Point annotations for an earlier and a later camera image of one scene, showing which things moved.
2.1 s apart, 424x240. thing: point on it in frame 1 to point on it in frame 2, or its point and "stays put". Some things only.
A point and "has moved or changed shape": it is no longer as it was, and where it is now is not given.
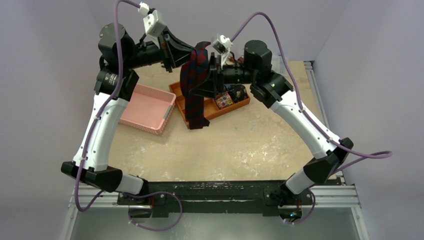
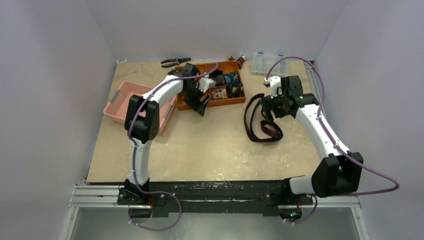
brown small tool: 240,60 stays put
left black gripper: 173,50 to 198,106
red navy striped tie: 194,67 to 269,127
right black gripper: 215,75 to 267,106
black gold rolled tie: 238,92 stays put
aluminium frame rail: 345,195 stays put
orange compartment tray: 210,108 has moved or changed shape
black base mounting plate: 220,198 stays put
